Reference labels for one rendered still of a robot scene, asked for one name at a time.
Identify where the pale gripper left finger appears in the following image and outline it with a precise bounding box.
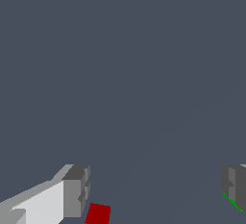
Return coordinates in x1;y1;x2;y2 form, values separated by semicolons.
0;163;91;224

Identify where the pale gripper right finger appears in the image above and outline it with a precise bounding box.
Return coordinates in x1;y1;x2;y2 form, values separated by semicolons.
219;163;246;212

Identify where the red cube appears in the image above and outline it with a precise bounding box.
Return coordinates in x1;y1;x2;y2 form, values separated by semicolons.
84;202;111;224

